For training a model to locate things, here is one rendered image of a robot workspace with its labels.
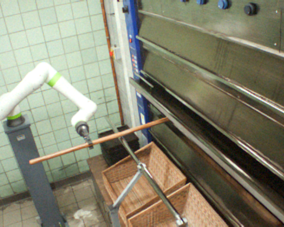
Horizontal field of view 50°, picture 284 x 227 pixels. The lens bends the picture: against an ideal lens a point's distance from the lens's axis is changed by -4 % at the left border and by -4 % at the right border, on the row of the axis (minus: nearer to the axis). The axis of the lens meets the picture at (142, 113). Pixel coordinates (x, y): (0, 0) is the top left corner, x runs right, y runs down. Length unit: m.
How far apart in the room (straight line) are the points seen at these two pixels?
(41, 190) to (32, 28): 1.45
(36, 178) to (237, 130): 1.84
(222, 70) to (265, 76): 0.26
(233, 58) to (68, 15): 1.98
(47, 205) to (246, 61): 2.22
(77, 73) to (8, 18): 0.83
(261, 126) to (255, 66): 0.26
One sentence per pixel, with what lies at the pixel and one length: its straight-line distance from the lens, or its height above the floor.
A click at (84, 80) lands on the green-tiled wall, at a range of 3.22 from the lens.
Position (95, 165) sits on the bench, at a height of 0.58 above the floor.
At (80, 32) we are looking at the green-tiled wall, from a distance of 3.10.
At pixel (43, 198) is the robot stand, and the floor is 0.46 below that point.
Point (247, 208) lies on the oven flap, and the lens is 1.72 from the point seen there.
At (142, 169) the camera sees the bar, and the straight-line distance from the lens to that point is 1.79.
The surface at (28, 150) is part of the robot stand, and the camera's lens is 2.64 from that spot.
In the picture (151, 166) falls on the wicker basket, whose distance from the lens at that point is 2.66.
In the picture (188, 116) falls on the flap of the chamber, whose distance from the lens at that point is 1.78.
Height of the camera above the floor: 2.27
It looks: 28 degrees down
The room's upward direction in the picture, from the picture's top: 8 degrees counter-clockwise
